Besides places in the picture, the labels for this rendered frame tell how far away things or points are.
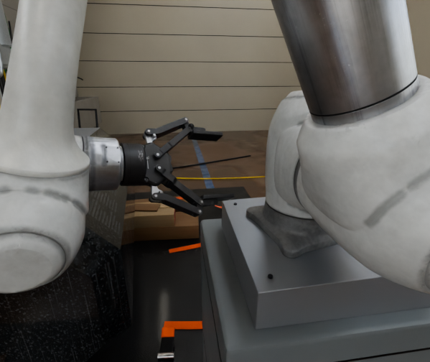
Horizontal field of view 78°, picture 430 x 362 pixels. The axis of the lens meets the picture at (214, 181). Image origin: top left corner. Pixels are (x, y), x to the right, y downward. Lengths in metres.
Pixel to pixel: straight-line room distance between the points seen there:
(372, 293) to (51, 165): 0.49
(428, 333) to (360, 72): 0.47
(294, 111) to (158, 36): 5.88
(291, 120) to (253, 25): 6.09
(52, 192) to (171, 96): 5.99
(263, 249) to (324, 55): 0.35
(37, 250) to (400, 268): 0.31
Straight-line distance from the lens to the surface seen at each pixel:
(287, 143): 0.45
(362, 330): 0.54
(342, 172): 0.28
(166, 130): 0.53
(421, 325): 0.60
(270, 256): 0.50
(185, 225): 2.07
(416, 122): 0.28
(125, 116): 6.36
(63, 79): 0.29
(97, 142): 0.46
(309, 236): 0.53
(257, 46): 6.51
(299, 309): 0.49
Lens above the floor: 1.17
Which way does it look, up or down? 21 degrees down
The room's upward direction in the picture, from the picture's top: straight up
